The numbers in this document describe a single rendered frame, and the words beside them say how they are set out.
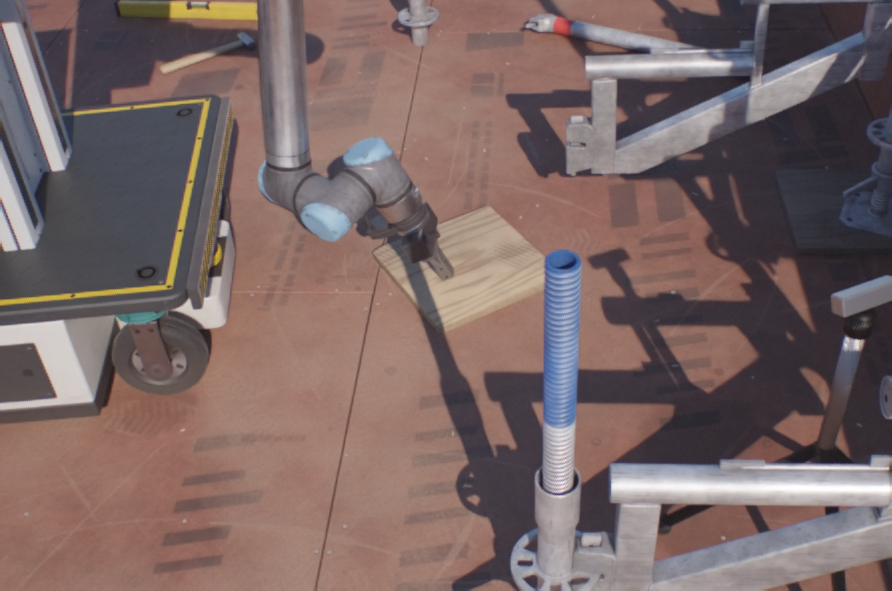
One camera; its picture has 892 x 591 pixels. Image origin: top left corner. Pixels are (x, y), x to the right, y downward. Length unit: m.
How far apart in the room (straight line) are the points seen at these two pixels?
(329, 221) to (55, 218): 0.52
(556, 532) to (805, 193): 1.37
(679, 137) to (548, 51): 0.92
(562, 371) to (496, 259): 1.12
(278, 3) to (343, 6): 1.56
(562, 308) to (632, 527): 0.38
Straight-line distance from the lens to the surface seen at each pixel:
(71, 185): 2.15
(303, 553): 1.77
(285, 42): 1.92
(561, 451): 1.23
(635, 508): 1.32
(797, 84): 2.23
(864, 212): 2.47
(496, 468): 1.84
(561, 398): 1.16
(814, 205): 2.47
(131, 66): 3.29
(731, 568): 1.43
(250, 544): 1.80
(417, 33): 3.13
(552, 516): 1.31
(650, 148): 2.26
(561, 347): 1.11
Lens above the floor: 1.42
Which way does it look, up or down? 40 degrees down
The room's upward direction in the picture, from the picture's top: 5 degrees counter-clockwise
